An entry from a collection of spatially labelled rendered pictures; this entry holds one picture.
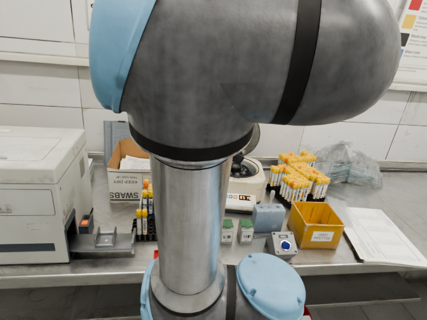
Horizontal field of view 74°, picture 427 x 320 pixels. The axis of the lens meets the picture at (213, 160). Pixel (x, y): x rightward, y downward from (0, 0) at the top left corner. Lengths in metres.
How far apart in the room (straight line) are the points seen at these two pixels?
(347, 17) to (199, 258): 0.29
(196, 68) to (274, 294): 0.38
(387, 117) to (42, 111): 1.64
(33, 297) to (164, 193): 1.47
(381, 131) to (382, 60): 1.51
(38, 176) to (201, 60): 0.64
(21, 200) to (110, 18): 0.68
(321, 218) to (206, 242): 0.83
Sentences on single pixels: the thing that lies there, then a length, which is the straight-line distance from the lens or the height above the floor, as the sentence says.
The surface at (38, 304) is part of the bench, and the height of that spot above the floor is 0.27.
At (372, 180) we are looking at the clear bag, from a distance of 1.57.
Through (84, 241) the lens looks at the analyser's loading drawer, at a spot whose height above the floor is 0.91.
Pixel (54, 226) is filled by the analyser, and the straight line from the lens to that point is 0.85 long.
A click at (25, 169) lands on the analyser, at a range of 0.78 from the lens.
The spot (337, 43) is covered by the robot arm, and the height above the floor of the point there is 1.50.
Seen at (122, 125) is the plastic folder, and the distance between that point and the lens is 1.34.
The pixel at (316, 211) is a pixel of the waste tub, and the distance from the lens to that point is 1.11.
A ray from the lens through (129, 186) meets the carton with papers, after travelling 1.08.
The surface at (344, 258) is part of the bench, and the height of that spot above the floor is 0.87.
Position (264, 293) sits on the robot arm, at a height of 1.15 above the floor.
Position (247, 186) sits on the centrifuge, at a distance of 1.09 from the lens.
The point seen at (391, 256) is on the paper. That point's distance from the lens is 1.12.
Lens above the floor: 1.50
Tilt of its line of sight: 25 degrees down
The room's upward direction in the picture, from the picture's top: 6 degrees clockwise
